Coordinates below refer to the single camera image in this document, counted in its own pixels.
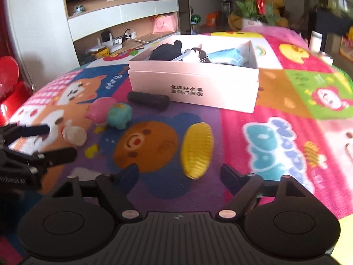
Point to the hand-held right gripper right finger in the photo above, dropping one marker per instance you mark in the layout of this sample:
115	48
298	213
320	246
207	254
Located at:
231	176

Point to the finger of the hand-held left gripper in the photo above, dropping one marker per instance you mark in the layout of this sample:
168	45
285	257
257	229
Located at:
30	131
55	156

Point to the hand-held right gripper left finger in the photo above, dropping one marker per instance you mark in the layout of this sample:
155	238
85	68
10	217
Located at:
129	174

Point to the cream squishy toy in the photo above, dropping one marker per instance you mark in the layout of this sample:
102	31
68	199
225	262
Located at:
74	134

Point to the yellow corn toy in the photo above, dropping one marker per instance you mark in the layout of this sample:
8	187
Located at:
197	149

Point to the white cardboard box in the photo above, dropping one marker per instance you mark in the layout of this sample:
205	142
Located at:
193	85

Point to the black plush toy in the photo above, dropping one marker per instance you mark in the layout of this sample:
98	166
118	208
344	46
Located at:
165	52

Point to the red plastic object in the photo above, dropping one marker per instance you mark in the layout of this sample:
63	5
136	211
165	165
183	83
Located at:
11	88

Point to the pink squishy toy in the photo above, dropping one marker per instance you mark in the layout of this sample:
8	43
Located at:
100	110

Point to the colourful cartoon play mat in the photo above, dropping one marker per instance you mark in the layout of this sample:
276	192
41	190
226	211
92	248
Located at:
248	110

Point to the black cylinder case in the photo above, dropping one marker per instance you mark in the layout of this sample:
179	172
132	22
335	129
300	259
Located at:
149	100

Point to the yellow box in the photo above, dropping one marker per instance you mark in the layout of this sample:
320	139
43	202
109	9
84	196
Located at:
100	52

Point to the blue face mask pack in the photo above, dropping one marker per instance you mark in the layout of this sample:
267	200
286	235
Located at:
226	56

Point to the small glass globe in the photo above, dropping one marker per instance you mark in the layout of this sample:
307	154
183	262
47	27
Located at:
80	8

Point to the white power strip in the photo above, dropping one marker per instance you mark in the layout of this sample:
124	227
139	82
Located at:
124	36

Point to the white wooden television cabinet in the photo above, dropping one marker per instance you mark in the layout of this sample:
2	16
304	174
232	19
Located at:
124	11

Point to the pink gift bag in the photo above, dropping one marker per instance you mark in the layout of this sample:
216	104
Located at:
164	23

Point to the orange paper bag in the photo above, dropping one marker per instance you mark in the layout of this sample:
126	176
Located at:
212	18

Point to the tall white cup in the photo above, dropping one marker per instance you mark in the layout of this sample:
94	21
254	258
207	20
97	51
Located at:
315	41

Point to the watermelon pattern ball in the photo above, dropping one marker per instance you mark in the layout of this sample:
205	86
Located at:
196	19

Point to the brown teddy bear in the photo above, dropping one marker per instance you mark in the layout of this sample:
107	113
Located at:
278	8

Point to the potted pink orchid flowers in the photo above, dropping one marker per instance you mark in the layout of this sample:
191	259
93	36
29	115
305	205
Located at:
256	0

